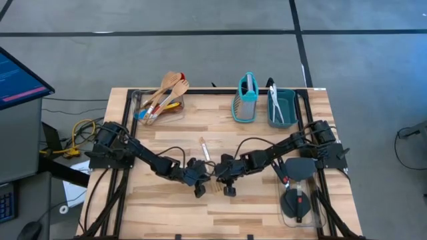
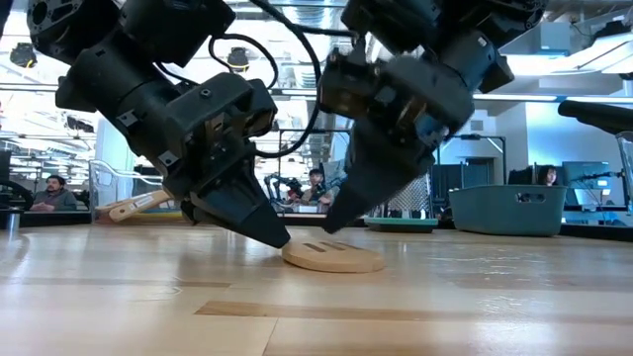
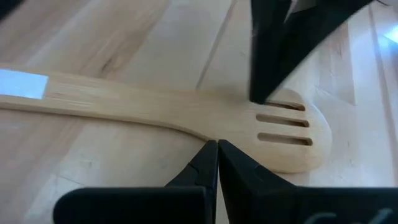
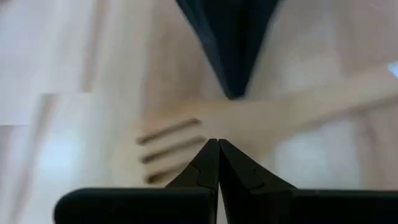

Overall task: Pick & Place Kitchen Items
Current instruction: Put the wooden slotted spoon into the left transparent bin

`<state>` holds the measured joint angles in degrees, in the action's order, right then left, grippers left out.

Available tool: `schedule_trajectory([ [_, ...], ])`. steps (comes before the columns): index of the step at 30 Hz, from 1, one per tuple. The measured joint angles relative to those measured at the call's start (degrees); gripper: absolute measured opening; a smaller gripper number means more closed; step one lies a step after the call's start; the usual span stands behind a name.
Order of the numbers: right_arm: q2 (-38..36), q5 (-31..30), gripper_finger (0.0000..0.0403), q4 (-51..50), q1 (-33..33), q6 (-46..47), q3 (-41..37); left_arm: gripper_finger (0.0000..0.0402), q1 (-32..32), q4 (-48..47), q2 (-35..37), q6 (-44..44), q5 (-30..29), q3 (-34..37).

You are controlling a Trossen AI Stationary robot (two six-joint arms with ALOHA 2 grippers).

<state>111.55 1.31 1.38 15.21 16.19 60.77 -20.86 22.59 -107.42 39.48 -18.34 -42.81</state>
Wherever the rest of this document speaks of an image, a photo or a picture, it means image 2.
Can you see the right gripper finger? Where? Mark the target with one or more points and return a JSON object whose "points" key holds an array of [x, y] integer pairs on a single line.
{"points": [[376, 178]]}

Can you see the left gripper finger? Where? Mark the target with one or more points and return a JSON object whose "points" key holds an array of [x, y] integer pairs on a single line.
{"points": [[190, 210], [247, 212]]}

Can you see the slotted wooden spoon white label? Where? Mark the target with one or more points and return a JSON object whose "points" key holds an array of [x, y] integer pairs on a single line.
{"points": [[138, 204]]}

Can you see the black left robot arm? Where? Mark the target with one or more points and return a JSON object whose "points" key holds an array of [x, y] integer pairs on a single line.
{"points": [[99, 74]]}

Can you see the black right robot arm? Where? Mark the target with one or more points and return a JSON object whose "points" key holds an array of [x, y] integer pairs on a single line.
{"points": [[445, 25]]}

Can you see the background robot arm teal joints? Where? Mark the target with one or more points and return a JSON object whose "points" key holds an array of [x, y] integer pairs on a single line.
{"points": [[284, 185]]}

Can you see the steel box grater teal trim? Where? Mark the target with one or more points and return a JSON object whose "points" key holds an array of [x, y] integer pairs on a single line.
{"points": [[405, 225]]}

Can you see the person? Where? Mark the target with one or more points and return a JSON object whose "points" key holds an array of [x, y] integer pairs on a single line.
{"points": [[548, 175], [54, 195], [316, 188]]}

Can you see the white square column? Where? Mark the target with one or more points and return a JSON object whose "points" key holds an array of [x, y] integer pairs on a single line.
{"points": [[111, 148]]}

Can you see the long LED light bar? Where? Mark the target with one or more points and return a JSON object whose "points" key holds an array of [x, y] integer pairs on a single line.
{"points": [[514, 97]]}

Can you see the teal plastic bin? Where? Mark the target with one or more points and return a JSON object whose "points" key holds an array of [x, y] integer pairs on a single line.
{"points": [[504, 212]]}

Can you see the grey background monitor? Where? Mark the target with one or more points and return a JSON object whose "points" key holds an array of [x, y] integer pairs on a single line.
{"points": [[586, 173]]}

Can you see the large clear plastic bin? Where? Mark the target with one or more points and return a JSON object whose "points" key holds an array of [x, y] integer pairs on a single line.
{"points": [[625, 163]]}

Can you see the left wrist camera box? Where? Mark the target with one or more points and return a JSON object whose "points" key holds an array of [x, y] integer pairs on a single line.
{"points": [[262, 109]]}

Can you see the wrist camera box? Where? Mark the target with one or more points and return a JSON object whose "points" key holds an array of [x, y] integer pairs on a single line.
{"points": [[346, 84], [262, 109]]}

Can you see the black stand frame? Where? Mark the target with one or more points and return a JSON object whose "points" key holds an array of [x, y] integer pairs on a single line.
{"points": [[489, 138]]}

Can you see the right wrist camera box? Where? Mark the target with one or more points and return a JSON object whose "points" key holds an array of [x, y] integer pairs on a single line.
{"points": [[346, 84]]}

